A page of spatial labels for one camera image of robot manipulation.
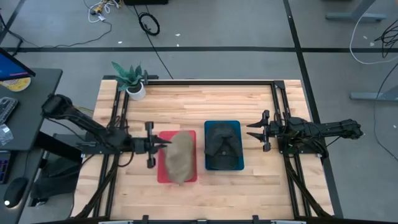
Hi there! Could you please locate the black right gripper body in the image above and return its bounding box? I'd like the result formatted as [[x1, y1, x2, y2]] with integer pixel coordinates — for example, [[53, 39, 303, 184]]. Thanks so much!
[[262, 110, 282, 152]]

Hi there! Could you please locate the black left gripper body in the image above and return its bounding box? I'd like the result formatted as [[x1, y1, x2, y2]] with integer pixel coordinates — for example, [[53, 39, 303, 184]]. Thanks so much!
[[130, 121, 156, 169]]

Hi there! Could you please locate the khaki baseball cap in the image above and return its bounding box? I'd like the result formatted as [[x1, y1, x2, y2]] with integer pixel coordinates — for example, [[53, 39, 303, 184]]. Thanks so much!
[[164, 130, 196, 185]]

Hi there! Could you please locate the blue plastic bin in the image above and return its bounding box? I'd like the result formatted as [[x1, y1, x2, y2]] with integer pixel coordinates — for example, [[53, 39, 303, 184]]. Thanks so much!
[[203, 120, 245, 171]]

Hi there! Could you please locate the translucent pink plastic bin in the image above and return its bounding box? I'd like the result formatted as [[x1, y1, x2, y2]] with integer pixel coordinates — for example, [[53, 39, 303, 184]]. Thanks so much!
[[157, 129, 198, 184]]

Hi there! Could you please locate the black baseball cap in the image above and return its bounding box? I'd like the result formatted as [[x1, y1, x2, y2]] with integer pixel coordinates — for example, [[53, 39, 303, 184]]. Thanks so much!
[[205, 136, 244, 170], [206, 122, 242, 149]]

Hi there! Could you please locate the green plant in white pot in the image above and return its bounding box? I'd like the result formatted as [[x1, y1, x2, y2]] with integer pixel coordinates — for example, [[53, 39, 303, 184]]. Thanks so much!
[[111, 61, 147, 101]]

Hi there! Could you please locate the grey desk foot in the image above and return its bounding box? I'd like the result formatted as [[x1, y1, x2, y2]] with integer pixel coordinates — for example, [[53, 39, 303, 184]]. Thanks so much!
[[349, 85, 398, 102], [325, 0, 388, 22]]

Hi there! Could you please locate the black desk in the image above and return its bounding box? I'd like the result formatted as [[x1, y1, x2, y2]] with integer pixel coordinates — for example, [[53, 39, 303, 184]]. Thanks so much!
[[0, 68, 63, 224]]

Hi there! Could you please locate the black computer mouse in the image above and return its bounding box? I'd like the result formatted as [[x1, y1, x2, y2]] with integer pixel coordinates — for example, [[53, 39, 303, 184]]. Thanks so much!
[[3, 177, 29, 210]]

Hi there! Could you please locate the clear plastic bag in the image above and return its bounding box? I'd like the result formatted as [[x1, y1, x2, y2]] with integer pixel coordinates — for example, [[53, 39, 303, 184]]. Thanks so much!
[[0, 123, 15, 146]]

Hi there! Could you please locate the yellow round disc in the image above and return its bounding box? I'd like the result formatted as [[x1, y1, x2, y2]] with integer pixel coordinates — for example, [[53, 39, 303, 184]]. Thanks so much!
[[0, 77, 32, 93]]

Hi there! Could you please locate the dark keyboard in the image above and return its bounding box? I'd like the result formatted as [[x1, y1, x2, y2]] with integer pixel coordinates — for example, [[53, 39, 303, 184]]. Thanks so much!
[[0, 151, 12, 185]]

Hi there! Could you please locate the small grey keyboard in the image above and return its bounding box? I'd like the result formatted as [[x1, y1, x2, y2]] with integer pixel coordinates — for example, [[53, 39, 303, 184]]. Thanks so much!
[[0, 96, 19, 125]]

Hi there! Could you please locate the black box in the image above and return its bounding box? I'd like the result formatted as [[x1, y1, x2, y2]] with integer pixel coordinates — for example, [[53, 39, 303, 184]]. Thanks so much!
[[123, 0, 169, 6]]

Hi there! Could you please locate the computer monitor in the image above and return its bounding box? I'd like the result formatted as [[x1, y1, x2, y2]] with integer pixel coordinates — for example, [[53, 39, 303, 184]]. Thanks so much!
[[0, 47, 37, 82]]

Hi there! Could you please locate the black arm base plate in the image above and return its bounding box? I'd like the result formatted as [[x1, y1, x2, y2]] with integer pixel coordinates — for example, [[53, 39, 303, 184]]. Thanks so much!
[[81, 142, 124, 156], [277, 136, 323, 156]]

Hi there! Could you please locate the black aluminium table frame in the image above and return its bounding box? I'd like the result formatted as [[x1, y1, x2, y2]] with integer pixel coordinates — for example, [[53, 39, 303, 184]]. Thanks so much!
[[70, 74, 345, 224]]

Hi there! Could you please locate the yellow cable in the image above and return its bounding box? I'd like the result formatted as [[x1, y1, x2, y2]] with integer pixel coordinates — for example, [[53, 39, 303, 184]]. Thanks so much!
[[70, 105, 95, 114]]

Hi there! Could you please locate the long black cable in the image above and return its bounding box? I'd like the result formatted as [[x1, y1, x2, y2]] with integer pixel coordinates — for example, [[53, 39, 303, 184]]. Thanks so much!
[[373, 62, 398, 162]]

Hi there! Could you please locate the black coiled cable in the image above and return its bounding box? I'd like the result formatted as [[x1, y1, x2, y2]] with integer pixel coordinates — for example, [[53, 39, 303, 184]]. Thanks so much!
[[132, 4, 174, 80]]

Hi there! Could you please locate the thin black floor cable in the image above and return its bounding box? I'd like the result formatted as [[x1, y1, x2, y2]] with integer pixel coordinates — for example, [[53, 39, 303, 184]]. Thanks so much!
[[6, 19, 113, 49]]

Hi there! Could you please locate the white floor cable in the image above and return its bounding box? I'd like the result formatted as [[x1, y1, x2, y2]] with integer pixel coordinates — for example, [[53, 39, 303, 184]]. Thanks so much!
[[349, 0, 398, 65]]

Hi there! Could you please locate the white cable bundle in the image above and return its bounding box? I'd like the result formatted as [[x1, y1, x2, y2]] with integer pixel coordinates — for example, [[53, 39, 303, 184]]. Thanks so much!
[[82, 0, 123, 24]]

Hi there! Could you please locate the black cable tangle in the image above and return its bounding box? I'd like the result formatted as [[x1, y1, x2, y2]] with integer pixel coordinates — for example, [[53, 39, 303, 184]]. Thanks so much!
[[374, 18, 398, 58]]

